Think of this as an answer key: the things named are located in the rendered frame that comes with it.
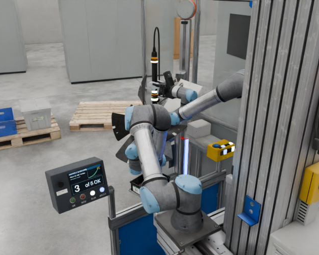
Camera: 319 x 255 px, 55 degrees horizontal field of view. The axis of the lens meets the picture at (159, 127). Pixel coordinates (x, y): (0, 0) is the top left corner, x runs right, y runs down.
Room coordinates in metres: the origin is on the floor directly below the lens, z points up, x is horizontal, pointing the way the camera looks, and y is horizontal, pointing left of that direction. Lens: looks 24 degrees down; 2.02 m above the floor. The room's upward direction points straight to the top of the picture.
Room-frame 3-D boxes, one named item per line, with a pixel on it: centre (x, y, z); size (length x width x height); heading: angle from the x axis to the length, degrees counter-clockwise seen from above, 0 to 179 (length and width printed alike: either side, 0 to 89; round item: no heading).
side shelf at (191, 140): (2.37, -0.35, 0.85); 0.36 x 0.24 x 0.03; 35
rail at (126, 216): (1.61, -0.09, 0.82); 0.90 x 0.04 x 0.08; 125
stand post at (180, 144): (2.27, -0.17, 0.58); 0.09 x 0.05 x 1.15; 35
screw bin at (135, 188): (1.71, 0.06, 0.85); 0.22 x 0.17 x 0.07; 140
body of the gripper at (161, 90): (1.88, -0.06, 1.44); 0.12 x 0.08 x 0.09; 45
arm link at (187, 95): (1.76, -0.17, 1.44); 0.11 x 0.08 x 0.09; 45
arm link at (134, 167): (1.57, 0.13, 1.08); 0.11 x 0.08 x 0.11; 107
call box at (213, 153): (1.84, -0.41, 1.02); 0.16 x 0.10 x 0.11; 125
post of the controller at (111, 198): (1.37, 0.26, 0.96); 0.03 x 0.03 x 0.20; 35
